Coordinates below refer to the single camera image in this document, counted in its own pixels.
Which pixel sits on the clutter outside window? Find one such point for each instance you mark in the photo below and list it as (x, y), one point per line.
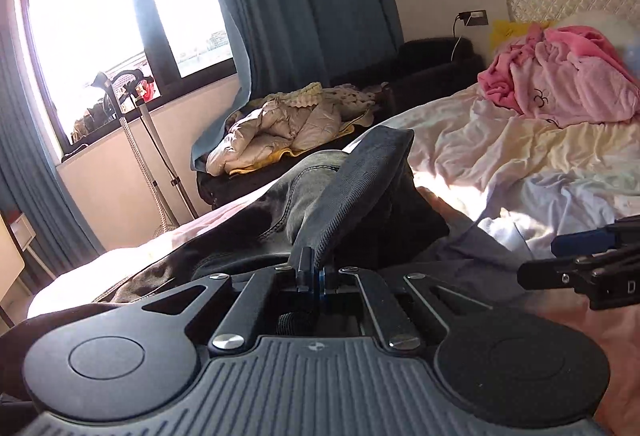
(100, 115)

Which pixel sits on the blue curtain beside chair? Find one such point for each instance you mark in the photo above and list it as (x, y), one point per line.
(25, 165)

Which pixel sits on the cream knitted blanket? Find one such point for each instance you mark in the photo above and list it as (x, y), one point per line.
(305, 93)

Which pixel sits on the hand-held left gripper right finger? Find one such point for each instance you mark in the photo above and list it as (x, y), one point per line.
(323, 288)

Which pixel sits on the black sofa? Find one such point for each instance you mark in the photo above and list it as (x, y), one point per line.
(430, 60)

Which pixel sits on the beige down jacket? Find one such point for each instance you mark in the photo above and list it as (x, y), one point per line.
(280, 125)

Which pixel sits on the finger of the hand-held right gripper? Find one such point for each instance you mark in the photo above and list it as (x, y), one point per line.
(580, 242)
(550, 273)

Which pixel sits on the white chair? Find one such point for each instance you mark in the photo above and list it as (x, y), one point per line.
(11, 261)

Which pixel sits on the dark denim jeans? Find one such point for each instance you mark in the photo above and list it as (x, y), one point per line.
(360, 186)

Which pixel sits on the wall power socket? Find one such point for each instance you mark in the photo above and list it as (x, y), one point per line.
(477, 18)

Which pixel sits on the dark framed window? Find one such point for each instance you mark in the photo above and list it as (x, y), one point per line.
(75, 15)

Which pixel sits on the garment steamer stand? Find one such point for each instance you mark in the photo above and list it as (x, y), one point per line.
(131, 85)

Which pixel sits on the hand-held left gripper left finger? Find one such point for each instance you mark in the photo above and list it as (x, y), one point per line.
(304, 273)

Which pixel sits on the pink fleece garment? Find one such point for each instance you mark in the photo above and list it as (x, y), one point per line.
(565, 75)

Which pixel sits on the white fluffy pillow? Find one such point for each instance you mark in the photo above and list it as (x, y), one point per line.
(595, 23)

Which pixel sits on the yellow blanket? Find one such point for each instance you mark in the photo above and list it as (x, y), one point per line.
(270, 158)

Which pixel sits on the yellow plush item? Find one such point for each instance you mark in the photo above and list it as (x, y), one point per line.
(502, 33)

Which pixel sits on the pale crumpled bed sheet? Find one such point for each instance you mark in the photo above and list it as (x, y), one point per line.
(500, 155)

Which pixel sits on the white patterned blanket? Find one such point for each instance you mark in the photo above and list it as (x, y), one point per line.
(350, 98)

